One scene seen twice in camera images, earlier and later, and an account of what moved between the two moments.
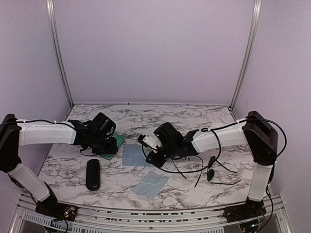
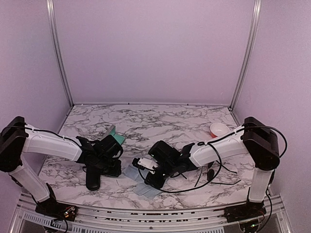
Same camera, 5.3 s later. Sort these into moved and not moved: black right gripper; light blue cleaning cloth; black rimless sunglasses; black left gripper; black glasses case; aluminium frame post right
Moved: light blue cleaning cloth; black left gripper; black right gripper
Not moved: black rimless sunglasses; aluminium frame post right; black glasses case
